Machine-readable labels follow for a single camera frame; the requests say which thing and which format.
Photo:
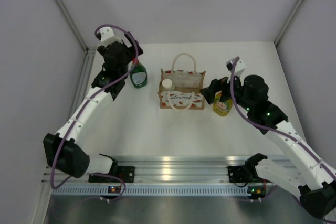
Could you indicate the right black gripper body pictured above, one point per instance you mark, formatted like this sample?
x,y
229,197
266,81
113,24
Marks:
x,y
246,104

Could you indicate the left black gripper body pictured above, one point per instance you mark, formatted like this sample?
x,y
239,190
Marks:
x,y
129,54

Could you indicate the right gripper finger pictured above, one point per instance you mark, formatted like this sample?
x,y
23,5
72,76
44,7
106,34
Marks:
x,y
217,83
209,94

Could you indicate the yellow dish soap bottle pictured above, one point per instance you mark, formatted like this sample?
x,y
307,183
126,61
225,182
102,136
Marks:
x,y
222,108

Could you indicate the green red-capped bottle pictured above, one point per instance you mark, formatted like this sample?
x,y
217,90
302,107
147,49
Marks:
x,y
138,74

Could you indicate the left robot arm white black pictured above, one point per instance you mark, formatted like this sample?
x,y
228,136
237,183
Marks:
x,y
63,149

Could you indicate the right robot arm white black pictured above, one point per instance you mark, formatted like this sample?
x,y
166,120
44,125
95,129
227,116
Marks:
x,y
314,183

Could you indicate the watermelon print canvas bag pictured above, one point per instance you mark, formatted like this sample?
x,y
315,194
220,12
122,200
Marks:
x,y
186,95

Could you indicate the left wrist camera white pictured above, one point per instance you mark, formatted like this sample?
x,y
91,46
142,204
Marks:
x,y
106,36

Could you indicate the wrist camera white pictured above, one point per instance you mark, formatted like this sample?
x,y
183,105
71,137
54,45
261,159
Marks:
x,y
106,36
236,67

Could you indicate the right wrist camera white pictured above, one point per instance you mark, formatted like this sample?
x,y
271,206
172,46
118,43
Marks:
x,y
236,67

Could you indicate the left aluminium frame post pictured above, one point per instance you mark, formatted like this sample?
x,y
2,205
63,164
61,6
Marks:
x,y
71,24

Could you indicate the aluminium frame post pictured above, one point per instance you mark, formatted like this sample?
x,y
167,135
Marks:
x,y
294,11
71,24

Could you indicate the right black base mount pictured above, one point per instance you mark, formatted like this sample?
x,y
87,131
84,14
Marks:
x,y
238,174

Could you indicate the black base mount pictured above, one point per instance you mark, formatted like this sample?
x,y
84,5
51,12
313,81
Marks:
x,y
238,174
125,173

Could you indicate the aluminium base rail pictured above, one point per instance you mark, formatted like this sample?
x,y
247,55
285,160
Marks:
x,y
187,170

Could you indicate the slotted grey cable duct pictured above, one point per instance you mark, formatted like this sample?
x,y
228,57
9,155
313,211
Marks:
x,y
146,190

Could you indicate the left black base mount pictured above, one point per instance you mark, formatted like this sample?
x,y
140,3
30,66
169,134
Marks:
x,y
125,173

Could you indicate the right aluminium frame post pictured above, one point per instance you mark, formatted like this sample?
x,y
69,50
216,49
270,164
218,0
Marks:
x,y
294,11

